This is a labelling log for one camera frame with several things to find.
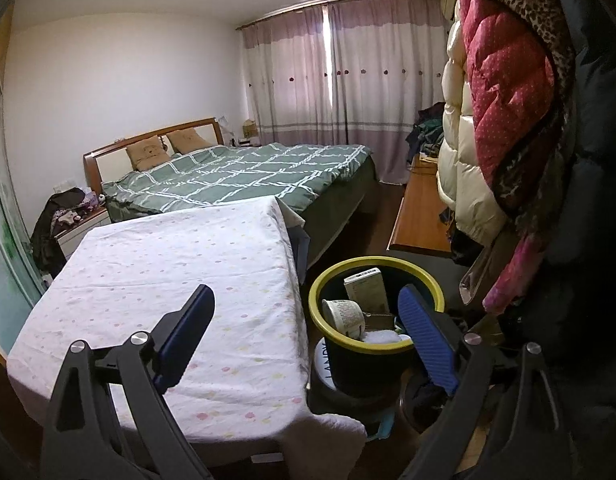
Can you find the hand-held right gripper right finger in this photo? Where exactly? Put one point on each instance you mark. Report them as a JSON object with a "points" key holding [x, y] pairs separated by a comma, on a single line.
{"points": [[428, 345]]}

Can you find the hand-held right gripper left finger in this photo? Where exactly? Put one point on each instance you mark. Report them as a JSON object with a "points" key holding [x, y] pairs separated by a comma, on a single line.
{"points": [[185, 340]]}

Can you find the white tissue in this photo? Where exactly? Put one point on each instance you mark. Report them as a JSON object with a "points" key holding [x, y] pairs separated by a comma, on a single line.
{"points": [[383, 337]]}

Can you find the dark bin with yellow rim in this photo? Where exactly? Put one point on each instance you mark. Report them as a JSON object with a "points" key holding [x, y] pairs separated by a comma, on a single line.
{"points": [[358, 370]]}

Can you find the white box with green print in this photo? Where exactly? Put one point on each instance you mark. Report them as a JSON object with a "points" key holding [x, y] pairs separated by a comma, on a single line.
{"points": [[368, 290]]}

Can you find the white paper bowl green print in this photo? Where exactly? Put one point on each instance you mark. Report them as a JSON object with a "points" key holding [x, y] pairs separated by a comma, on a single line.
{"points": [[343, 317]]}

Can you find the white dotted tablecloth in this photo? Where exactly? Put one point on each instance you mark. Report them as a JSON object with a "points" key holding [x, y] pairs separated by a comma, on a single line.
{"points": [[163, 285]]}

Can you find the beige bag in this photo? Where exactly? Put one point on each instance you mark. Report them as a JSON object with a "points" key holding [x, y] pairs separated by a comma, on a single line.
{"points": [[478, 277]]}

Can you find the blue plastic stool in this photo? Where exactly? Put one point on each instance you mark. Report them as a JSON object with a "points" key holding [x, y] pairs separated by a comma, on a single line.
{"points": [[383, 422]]}

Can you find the white printed bucket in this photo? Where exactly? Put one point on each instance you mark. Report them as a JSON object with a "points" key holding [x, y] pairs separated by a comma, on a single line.
{"points": [[324, 365]]}

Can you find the bright pink garment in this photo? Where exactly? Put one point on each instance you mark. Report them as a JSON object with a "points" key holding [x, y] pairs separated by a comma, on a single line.
{"points": [[515, 275]]}

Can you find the long wooden cabinet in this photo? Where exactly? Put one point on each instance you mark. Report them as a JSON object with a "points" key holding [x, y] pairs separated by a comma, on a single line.
{"points": [[418, 220]]}

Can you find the white nightstand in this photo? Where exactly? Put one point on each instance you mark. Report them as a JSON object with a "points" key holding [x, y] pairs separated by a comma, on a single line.
{"points": [[83, 235]]}

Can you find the pink and purple cloth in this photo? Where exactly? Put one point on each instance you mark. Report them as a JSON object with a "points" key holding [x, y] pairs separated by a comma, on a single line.
{"points": [[78, 207]]}

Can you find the dark clothes heap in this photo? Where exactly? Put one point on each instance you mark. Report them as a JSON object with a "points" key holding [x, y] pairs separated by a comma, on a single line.
{"points": [[50, 230]]}

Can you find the green plaid duvet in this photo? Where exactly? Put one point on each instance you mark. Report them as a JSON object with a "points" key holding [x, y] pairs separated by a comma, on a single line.
{"points": [[248, 175]]}

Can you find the brown pillow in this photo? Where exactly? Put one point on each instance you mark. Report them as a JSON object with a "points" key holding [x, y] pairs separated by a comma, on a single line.
{"points": [[188, 140], [148, 156]]}

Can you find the cream down jacket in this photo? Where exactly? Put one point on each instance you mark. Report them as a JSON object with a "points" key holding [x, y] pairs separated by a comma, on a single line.
{"points": [[468, 160]]}

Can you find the green glass wardrobe door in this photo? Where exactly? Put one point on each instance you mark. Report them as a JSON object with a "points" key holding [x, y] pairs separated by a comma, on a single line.
{"points": [[8, 260]]}

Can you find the wooden bed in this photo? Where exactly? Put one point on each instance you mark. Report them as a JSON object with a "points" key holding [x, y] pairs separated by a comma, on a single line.
{"points": [[95, 160]]}

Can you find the small black clock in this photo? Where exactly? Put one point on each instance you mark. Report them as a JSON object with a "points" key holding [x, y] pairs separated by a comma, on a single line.
{"points": [[249, 142]]}

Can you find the pile of dark clothes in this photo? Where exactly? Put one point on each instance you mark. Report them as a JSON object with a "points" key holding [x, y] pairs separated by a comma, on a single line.
{"points": [[428, 130]]}

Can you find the tan tissue box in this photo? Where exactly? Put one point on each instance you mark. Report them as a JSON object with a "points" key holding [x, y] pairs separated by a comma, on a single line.
{"points": [[249, 130]]}

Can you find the pink and white curtain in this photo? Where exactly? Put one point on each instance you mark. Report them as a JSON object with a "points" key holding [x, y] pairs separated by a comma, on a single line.
{"points": [[388, 85], [288, 75]]}

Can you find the dark padded jacket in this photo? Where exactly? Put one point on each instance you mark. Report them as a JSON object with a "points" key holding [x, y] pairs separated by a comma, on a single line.
{"points": [[598, 135]]}

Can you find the red dotted quilted jacket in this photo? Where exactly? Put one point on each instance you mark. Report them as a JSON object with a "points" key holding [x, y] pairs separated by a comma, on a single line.
{"points": [[508, 85]]}

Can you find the leopard print garment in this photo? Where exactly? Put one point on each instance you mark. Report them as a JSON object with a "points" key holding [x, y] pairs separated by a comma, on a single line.
{"points": [[528, 5]]}

